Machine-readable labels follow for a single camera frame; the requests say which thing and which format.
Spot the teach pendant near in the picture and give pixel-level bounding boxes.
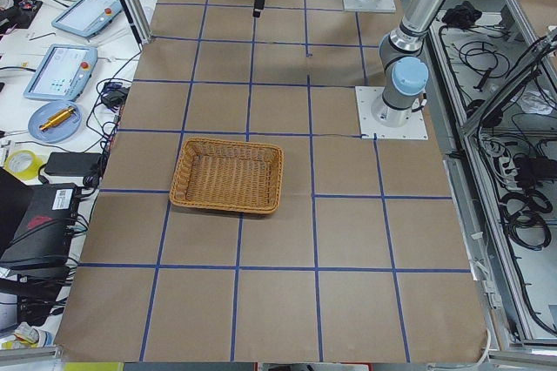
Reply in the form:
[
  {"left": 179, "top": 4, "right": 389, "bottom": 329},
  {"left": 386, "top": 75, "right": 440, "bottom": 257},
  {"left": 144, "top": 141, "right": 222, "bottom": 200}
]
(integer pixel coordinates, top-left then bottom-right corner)
[{"left": 23, "top": 44, "right": 98, "bottom": 101}]

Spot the teach pendant far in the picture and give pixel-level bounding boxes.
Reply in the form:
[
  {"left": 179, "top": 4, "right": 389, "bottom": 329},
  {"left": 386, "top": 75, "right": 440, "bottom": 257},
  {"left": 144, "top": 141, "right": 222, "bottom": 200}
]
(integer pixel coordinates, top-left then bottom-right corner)
[{"left": 51, "top": 0, "right": 123, "bottom": 38}]

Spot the brown wicker basket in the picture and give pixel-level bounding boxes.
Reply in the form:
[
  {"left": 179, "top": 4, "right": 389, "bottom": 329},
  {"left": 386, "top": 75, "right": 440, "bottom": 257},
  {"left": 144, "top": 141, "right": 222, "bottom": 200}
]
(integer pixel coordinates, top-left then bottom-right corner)
[{"left": 169, "top": 137, "right": 284, "bottom": 215}]

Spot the brass cylinder tool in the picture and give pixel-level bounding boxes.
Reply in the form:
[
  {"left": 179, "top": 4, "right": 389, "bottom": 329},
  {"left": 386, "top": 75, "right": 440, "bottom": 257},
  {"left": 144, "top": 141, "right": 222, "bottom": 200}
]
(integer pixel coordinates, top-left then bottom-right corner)
[{"left": 39, "top": 106, "right": 77, "bottom": 132}]

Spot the black computer box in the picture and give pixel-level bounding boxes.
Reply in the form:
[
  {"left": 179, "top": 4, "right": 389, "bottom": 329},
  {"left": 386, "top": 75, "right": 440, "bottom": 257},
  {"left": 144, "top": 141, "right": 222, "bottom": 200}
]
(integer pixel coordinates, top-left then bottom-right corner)
[{"left": 1, "top": 169, "right": 80, "bottom": 272}]

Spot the tape roll on desk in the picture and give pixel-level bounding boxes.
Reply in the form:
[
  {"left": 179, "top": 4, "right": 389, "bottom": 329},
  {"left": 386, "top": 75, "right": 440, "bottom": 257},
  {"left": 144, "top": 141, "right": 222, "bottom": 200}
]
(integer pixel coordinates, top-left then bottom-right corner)
[{"left": 3, "top": 150, "right": 44, "bottom": 181}]

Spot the blue plate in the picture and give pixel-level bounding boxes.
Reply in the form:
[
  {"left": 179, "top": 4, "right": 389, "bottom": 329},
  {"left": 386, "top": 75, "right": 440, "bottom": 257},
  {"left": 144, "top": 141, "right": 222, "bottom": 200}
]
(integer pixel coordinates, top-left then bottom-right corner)
[{"left": 28, "top": 100, "right": 82, "bottom": 144}]

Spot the black power adapter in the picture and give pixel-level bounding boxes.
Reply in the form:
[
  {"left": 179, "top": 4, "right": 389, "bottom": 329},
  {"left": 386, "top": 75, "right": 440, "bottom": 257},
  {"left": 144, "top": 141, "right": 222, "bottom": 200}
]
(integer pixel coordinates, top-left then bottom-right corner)
[{"left": 44, "top": 152, "right": 101, "bottom": 177}]

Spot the teach pendant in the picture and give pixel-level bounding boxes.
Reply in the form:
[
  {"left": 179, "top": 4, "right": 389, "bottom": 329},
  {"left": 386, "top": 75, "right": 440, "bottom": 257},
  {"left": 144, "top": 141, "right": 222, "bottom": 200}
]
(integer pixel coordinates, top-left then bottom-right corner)
[
  {"left": 23, "top": 44, "right": 98, "bottom": 101},
  {"left": 51, "top": 0, "right": 123, "bottom": 38}
]

